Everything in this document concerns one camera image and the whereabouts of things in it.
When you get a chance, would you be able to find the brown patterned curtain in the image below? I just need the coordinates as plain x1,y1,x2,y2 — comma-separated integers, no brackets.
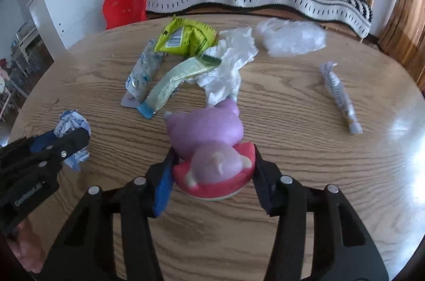
378,0,425,91

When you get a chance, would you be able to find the white tissue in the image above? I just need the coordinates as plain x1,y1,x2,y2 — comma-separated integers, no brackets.
187,27,259,106

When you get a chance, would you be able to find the small blue paper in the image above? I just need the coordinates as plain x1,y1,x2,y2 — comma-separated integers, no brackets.
53,110,91,171

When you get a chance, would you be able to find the twisted silver candy wrapper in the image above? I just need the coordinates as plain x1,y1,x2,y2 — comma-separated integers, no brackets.
319,62,362,135

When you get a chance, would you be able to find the green snack bag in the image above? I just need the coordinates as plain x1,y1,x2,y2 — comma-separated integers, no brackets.
154,16,218,58

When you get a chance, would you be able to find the pink purple squishy toy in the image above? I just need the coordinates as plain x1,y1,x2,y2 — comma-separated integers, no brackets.
164,95,256,201

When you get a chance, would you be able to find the red plastic child chair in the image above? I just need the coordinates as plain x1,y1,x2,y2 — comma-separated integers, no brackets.
102,0,147,30

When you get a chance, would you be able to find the person's left hand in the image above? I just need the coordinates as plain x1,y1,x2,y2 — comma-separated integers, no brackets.
6,218,45,274

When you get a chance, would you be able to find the clear plastic bag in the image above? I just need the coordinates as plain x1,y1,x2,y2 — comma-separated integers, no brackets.
256,18,326,57

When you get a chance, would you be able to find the pale green long wrapper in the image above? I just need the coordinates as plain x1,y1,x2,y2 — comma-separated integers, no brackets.
138,54,221,119

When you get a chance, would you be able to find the white cabinet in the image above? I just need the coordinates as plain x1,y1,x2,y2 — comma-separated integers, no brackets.
28,0,106,59

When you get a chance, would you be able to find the blue printed blister pack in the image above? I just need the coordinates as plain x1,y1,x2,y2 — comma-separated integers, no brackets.
125,38,165,104

